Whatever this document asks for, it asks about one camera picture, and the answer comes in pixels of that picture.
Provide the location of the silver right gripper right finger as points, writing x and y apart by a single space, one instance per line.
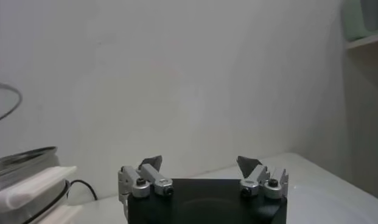
258 175

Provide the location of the white side shelf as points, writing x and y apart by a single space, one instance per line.
368 106

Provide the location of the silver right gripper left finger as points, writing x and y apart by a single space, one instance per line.
152 178

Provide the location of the pale green appliance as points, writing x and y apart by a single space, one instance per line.
356 21

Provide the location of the stainless steel steamer basket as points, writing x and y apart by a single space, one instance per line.
24 164

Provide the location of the cream electric cooking pot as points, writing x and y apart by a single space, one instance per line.
64 214

